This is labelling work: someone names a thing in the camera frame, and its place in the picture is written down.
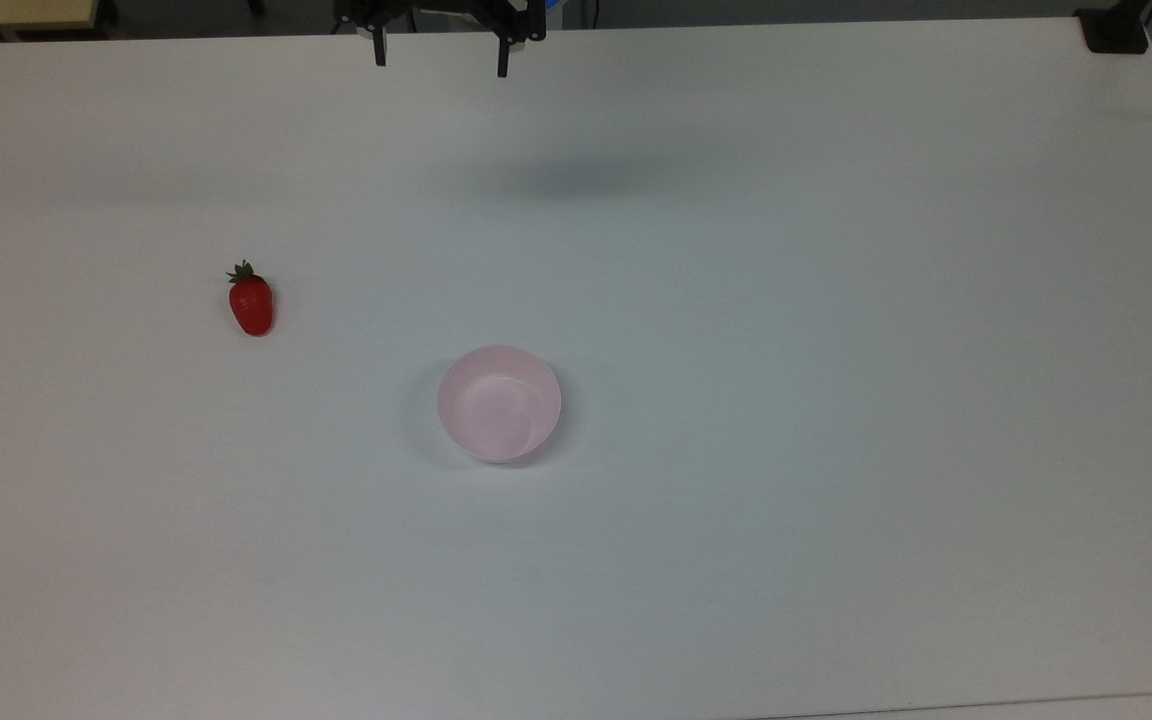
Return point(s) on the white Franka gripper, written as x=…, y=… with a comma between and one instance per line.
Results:
x=441, y=9

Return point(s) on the pink plastic bowl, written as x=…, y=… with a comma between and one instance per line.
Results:
x=499, y=404

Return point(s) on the black table clamp mount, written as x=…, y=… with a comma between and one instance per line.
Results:
x=1114, y=32

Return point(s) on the red strawberry green leaves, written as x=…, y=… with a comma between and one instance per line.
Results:
x=252, y=304

